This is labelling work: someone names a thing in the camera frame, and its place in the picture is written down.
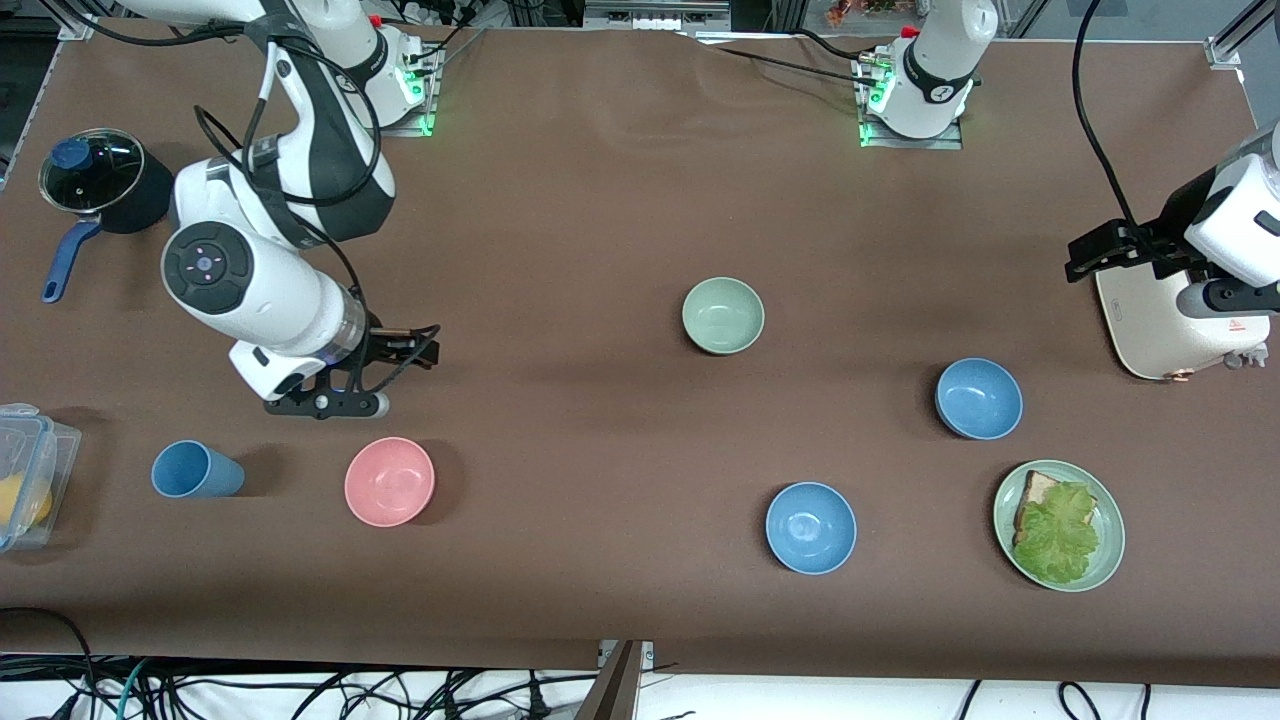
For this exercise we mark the metal table edge bracket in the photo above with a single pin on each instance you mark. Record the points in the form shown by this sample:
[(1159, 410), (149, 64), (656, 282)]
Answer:
[(648, 655)]

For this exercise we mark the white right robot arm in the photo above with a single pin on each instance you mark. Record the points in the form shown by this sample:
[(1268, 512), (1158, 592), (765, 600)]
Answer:
[(250, 290)]

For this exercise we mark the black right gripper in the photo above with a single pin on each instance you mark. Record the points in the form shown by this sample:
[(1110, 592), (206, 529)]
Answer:
[(382, 344)]

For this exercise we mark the aluminium frame profile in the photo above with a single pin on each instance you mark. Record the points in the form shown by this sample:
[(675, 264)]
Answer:
[(75, 28), (1235, 35)]

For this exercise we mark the clear plastic food container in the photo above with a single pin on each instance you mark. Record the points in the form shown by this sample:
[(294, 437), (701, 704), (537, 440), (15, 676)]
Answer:
[(55, 450)]

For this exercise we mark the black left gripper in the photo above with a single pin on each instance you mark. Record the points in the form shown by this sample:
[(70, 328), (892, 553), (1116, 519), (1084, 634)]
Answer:
[(1168, 229)]

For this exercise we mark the glass lid blue knob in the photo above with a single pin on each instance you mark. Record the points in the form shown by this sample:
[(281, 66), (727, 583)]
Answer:
[(110, 175)]

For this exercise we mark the grey metal device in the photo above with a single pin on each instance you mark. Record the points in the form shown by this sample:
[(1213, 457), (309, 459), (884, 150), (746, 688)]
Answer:
[(650, 18)]

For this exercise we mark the cream white toaster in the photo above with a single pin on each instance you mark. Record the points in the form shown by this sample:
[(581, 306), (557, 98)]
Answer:
[(1150, 335)]

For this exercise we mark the blue plastic cup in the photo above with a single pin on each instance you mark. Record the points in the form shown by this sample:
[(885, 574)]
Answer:
[(195, 470)]

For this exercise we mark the dark camera stand pole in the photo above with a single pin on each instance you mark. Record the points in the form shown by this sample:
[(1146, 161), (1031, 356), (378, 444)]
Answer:
[(615, 695)]

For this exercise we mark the pink bowl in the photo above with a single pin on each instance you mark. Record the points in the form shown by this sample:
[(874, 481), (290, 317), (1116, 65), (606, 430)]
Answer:
[(388, 482)]

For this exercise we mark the yellow fruit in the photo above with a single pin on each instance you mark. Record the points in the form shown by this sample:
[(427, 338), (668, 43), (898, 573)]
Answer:
[(20, 500)]

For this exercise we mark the brown table cover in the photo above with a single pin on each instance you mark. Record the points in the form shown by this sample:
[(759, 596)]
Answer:
[(600, 250)]

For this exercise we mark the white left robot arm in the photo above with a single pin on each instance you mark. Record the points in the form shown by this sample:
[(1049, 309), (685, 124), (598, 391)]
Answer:
[(940, 60)]

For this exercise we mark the light bread slice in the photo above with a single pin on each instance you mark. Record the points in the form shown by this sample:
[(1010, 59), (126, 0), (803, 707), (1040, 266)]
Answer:
[(1040, 487)]

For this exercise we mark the green lettuce leaf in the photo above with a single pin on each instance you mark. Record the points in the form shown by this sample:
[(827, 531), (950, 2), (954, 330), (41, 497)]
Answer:
[(1060, 535)]

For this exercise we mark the pale green bowl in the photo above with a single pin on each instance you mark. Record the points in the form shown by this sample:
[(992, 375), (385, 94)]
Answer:
[(722, 315)]

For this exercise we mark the pale green plate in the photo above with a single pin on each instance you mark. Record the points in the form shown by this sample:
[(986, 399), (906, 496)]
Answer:
[(1112, 535)]

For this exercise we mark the blue bowl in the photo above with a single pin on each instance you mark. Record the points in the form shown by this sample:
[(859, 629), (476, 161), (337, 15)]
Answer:
[(810, 527), (979, 398)]

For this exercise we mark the white power strip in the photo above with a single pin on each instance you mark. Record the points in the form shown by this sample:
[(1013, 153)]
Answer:
[(430, 10)]

